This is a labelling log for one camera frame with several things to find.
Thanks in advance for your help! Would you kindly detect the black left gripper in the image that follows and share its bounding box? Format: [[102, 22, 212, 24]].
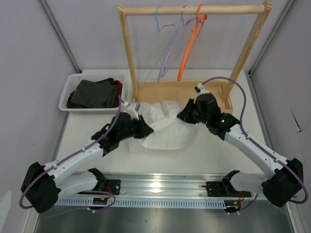
[[118, 115, 154, 142]]

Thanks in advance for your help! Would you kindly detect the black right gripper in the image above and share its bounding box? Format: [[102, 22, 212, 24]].
[[178, 99, 210, 125]]

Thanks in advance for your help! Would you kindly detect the white ruffled skirt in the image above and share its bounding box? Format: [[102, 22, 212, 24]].
[[128, 101, 198, 153]]

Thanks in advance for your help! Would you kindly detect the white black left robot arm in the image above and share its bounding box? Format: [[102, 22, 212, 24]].
[[19, 112, 154, 214]]

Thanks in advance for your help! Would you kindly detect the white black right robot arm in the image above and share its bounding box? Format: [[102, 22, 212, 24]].
[[177, 93, 303, 207]]

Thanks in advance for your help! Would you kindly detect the lilac plastic hanger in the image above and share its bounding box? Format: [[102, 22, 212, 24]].
[[157, 5, 194, 84]]

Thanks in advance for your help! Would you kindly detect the orange plastic hanger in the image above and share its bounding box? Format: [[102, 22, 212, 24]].
[[177, 3, 207, 82]]

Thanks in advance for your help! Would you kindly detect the wooden clothes rack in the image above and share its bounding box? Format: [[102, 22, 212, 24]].
[[118, 0, 273, 103]]

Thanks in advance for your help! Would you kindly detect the white plastic basket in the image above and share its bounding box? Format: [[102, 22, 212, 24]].
[[59, 73, 126, 112]]

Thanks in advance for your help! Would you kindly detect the red plaid garment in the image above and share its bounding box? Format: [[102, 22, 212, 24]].
[[66, 77, 123, 109]]

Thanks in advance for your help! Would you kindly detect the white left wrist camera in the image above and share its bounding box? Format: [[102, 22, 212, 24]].
[[121, 100, 140, 119]]

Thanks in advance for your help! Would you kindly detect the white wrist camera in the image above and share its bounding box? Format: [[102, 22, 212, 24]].
[[194, 83, 212, 97], [121, 100, 140, 119]]

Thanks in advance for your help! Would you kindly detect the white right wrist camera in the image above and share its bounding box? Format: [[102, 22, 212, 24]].
[[194, 83, 212, 97]]

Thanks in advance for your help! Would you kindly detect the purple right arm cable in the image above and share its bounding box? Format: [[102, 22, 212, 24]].
[[195, 76, 307, 214]]

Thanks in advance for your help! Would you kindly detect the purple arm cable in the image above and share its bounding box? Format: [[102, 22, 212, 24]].
[[195, 76, 307, 214], [19, 95, 122, 214]]

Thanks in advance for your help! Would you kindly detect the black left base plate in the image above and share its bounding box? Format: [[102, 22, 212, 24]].
[[95, 180, 121, 195]]

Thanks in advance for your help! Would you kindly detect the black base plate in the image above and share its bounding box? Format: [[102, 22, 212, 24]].
[[95, 180, 121, 195], [202, 181, 251, 198]]

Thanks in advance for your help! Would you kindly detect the aluminium mounting rail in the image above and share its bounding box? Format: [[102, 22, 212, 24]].
[[58, 173, 268, 198]]

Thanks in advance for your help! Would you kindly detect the white slotted cable duct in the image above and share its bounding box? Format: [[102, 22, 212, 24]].
[[56, 197, 226, 209]]

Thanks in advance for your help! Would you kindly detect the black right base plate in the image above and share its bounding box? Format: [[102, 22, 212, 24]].
[[202, 181, 251, 198]]

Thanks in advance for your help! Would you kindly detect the light blue wire hanger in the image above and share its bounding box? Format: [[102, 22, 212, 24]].
[[138, 5, 184, 87]]

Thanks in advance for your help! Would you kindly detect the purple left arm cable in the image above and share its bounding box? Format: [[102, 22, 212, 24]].
[[19, 95, 122, 214]]

